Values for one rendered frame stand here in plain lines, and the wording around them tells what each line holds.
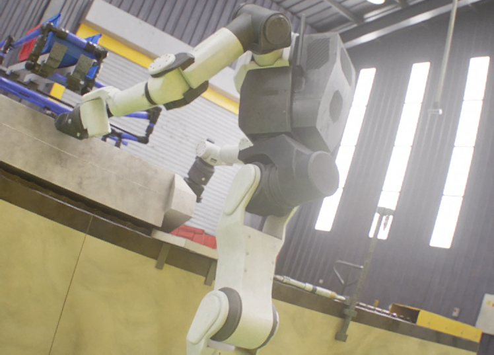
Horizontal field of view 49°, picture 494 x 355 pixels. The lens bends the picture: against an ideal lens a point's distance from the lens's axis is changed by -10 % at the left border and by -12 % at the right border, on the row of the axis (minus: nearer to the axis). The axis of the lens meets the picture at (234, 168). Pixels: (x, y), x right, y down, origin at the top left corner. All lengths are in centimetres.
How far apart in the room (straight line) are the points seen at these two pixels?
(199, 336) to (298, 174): 46
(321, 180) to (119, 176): 78
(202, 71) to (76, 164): 61
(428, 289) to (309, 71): 1104
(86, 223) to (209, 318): 64
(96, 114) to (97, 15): 1110
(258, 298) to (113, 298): 66
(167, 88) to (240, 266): 47
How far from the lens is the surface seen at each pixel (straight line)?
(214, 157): 227
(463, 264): 1214
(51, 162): 187
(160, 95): 150
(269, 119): 156
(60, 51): 179
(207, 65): 149
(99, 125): 163
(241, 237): 149
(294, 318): 242
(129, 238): 198
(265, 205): 152
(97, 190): 192
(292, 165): 143
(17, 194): 184
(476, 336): 360
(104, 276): 196
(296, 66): 158
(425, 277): 1256
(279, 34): 153
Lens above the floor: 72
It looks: 10 degrees up
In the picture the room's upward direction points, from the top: 19 degrees clockwise
